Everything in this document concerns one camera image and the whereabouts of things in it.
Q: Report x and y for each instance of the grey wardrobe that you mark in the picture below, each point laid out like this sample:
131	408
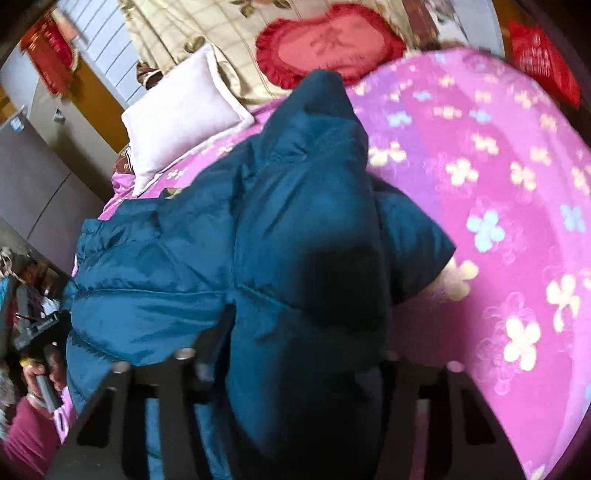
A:
37	184

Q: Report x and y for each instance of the person's left hand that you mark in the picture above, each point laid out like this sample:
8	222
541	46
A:
55	369

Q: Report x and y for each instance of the teal down jacket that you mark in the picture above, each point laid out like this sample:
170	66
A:
300	207

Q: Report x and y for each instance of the beige floral quilt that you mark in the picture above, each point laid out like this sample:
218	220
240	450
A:
194	23

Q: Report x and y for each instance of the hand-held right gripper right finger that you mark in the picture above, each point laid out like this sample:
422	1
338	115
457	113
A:
402	401

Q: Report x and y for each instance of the red shopping bag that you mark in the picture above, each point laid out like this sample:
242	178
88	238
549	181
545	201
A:
540	60

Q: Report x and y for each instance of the cluttered side table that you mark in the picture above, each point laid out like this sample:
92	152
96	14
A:
18	277

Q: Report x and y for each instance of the white pillow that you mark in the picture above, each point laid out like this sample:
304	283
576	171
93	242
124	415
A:
184	115

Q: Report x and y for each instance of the red hanging decoration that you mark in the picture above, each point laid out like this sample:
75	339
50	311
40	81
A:
48	50

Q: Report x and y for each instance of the pink floral blanket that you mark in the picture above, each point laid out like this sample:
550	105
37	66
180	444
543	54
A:
485	207

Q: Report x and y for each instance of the red heart-shaped pillow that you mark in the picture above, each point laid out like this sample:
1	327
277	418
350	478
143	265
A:
332	46

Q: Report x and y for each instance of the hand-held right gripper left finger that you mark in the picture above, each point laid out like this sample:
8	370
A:
175	397

